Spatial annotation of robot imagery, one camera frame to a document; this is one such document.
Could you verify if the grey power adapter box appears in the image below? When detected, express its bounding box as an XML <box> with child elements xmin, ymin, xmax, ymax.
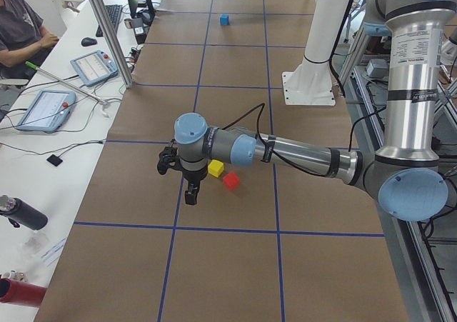
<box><xmin>366</xmin><ymin>59</ymin><xmax>389</xmax><ymax>79</ymax></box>

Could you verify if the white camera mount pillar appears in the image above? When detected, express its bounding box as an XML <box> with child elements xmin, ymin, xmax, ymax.
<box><xmin>282</xmin><ymin>0</ymin><xmax>353</xmax><ymax>106</ymax></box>

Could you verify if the blue cube block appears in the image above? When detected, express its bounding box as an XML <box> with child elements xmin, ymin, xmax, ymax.
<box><xmin>219</xmin><ymin>14</ymin><xmax>230</xmax><ymax>26</ymax></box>

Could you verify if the blue teach pendant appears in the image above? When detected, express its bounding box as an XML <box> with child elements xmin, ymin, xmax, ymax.
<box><xmin>16</xmin><ymin>89</ymin><xmax>76</xmax><ymax>133</ymax></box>
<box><xmin>70</xmin><ymin>50</ymin><xmax>119</xmax><ymax>87</ymax></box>

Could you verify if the near blue teach pendant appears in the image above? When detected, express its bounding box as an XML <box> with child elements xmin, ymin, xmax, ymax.
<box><xmin>16</xmin><ymin>89</ymin><xmax>76</xmax><ymax>133</ymax></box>

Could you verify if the small black square pad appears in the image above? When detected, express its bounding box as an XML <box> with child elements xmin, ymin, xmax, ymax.
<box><xmin>46</xmin><ymin>154</ymin><xmax>63</xmax><ymax>167</ymax></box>

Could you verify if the red cube block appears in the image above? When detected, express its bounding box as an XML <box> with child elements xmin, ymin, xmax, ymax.
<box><xmin>222</xmin><ymin>171</ymin><xmax>241</xmax><ymax>191</ymax></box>

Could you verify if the metal rod with green tip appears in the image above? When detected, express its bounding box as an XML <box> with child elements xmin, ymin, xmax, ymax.
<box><xmin>25</xmin><ymin>61</ymin><xmax>108</xmax><ymax>106</ymax></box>

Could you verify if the black keyboard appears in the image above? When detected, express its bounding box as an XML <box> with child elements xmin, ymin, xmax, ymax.
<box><xmin>105</xmin><ymin>4</ymin><xmax>123</xmax><ymax>35</ymax></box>

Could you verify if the red cylinder bottle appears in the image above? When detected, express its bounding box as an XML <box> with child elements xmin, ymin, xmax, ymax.
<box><xmin>1</xmin><ymin>278</ymin><xmax>47</xmax><ymax>308</ymax></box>

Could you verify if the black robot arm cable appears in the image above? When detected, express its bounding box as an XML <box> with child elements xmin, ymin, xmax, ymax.
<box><xmin>221</xmin><ymin>102</ymin><xmax>386</xmax><ymax>176</ymax></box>

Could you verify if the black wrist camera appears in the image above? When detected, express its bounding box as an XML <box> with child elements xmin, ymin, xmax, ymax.
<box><xmin>156</xmin><ymin>146</ymin><xmax>180</xmax><ymax>175</ymax></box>

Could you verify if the black computer mouse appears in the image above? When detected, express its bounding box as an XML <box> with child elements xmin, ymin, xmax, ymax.
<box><xmin>81</xmin><ymin>37</ymin><xmax>98</xmax><ymax>47</ymax></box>

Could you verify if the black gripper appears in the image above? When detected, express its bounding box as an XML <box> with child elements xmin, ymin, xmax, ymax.
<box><xmin>179</xmin><ymin>158</ymin><xmax>208</xmax><ymax>205</ymax></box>

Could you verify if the far blue teach pendant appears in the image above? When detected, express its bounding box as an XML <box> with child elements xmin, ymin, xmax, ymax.
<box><xmin>70</xmin><ymin>50</ymin><xmax>119</xmax><ymax>87</ymax></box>

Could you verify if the aluminium side frame rail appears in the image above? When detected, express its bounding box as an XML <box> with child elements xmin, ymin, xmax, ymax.
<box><xmin>346</xmin><ymin>66</ymin><xmax>456</xmax><ymax>321</ymax></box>

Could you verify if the yellow cube block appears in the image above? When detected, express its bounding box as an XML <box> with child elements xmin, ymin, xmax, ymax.
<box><xmin>208</xmin><ymin>159</ymin><xmax>225</xmax><ymax>178</ymax></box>

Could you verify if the black water bottle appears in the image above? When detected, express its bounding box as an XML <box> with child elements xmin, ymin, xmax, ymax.
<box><xmin>1</xmin><ymin>195</ymin><xmax>48</xmax><ymax>231</ymax></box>

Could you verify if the aluminium frame post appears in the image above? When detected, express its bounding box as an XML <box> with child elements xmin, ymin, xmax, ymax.
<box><xmin>89</xmin><ymin>0</ymin><xmax>133</xmax><ymax>89</ymax></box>

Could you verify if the seated person in grey shirt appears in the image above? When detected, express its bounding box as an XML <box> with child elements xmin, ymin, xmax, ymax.
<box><xmin>1</xmin><ymin>0</ymin><xmax>59</xmax><ymax>79</ymax></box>

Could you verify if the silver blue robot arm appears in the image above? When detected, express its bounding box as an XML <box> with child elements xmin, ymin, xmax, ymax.
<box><xmin>171</xmin><ymin>0</ymin><xmax>456</xmax><ymax>221</ymax></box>

